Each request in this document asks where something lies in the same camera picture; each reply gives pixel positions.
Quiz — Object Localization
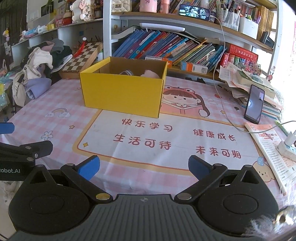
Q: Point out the clear packing tape roll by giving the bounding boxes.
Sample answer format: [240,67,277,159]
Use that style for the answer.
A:
[120,70,134,76]

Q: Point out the pink plush toy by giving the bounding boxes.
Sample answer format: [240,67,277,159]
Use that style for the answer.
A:
[141,70,159,79]

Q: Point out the pink cartoon table mat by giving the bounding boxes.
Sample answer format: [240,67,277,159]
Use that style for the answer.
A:
[1,77,281,198]

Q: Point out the pile of clothes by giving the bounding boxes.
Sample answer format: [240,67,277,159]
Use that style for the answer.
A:
[11,38,73,107]

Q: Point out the orange workbook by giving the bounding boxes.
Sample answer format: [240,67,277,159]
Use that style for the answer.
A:
[245,122,295,195]

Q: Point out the white power strip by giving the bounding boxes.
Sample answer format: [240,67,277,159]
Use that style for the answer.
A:
[276,132,296,162]

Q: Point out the black smartphone standing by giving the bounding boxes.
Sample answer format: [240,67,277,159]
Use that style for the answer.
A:
[244,84,265,124]

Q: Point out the pile of papers and books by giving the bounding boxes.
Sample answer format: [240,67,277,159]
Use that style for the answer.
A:
[218,62,283,120]

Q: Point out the yellow cardboard box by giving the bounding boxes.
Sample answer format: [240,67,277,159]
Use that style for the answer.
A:
[80,57,168,118]

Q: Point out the orange white small box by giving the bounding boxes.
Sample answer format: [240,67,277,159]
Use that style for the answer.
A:
[181,62,208,74]

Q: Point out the wooden chessboard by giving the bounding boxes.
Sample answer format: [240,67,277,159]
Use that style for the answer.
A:
[59,42,103,79]

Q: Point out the red dictionary book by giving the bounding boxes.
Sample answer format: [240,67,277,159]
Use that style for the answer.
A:
[227,44,258,63]

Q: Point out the row of leaning books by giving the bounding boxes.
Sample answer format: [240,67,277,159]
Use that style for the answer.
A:
[112,28,227,73]

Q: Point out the white shelf unit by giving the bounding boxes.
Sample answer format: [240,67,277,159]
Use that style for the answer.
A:
[11,1,278,75]

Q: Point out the plush dolls on shelf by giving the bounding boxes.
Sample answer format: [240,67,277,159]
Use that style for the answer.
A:
[70,0,95,23]

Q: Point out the white storage bin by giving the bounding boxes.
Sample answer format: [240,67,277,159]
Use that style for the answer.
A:
[238,17,259,39]

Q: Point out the smartphone on shelf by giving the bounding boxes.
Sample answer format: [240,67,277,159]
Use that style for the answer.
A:
[179,4,210,21]

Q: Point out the white quilted handbag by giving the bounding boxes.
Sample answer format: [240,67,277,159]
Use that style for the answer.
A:
[111,0,132,13]

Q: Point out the pink bottle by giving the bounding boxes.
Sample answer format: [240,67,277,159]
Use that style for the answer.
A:
[139,0,158,13]

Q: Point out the white charging cable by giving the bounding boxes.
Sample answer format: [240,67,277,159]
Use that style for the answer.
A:
[212,14,296,134]

